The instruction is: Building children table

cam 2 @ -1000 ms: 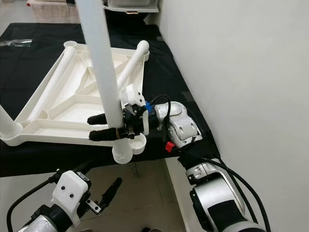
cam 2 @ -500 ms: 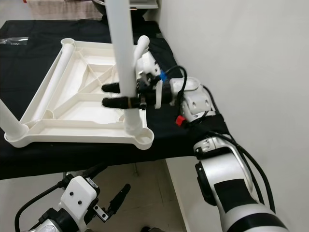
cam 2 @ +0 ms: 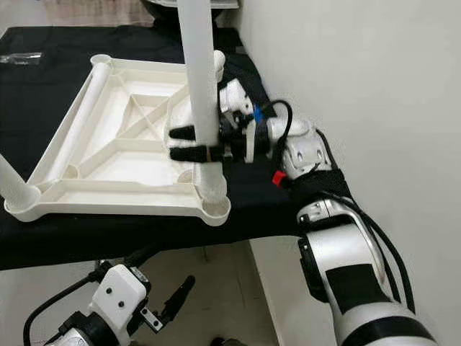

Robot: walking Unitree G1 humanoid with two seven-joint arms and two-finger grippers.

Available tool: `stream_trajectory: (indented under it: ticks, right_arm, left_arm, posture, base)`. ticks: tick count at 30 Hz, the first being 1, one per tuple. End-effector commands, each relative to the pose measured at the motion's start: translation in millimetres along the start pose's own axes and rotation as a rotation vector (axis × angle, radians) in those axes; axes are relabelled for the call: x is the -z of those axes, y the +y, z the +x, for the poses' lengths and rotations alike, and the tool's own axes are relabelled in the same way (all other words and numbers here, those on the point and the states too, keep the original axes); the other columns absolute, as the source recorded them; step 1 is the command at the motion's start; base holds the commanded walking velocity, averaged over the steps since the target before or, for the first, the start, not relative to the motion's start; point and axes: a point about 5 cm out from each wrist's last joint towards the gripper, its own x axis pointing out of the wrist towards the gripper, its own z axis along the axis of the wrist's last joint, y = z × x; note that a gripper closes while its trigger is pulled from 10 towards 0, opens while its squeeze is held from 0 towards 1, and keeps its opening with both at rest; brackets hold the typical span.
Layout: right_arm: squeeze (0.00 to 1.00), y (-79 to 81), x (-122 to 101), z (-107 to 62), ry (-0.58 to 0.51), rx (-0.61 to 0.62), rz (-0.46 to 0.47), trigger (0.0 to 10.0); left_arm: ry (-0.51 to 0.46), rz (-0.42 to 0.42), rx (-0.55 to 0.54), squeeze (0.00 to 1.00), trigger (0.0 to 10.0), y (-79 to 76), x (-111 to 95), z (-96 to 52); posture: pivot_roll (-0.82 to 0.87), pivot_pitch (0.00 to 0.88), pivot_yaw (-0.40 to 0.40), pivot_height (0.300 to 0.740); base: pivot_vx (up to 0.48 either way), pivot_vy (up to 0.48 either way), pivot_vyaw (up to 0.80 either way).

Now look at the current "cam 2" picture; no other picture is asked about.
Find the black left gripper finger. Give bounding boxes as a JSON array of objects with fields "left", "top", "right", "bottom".
[
  {"left": 122, "top": 245, "right": 161, "bottom": 269},
  {"left": 162, "top": 275, "right": 197, "bottom": 324}
]

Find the beige cloth covered bench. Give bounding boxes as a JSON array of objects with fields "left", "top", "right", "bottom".
[{"left": 43, "top": 0, "right": 152, "bottom": 27}]

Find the grey black robot right foot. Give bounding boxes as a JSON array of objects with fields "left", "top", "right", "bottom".
[{"left": 212, "top": 337, "right": 249, "bottom": 346}]

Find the black tablecloth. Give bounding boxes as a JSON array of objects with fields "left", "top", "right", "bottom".
[{"left": 0, "top": 27, "right": 354, "bottom": 271}]

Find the white plastic children table top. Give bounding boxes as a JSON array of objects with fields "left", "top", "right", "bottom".
[{"left": 4, "top": 54, "right": 232, "bottom": 226}]

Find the white plastic table leg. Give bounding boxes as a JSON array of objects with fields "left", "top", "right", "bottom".
[
  {"left": 0, "top": 155, "right": 41, "bottom": 214},
  {"left": 29, "top": 58, "right": 113, "bottom": 181},
  {"left": 169, "top": 50, "right": 226, "bottom": 138},
  {"left": 176, "top": 0, "right": 228, "bottom": 204}
]

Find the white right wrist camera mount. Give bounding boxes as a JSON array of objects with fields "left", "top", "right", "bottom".
[{"left": 218, "top": 78, "right": 257, "bottom": 164}]

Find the clear tape strip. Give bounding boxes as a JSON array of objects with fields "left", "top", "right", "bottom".
[{"left": 0, "top": 52, "right": 42, "bottom": 66}]

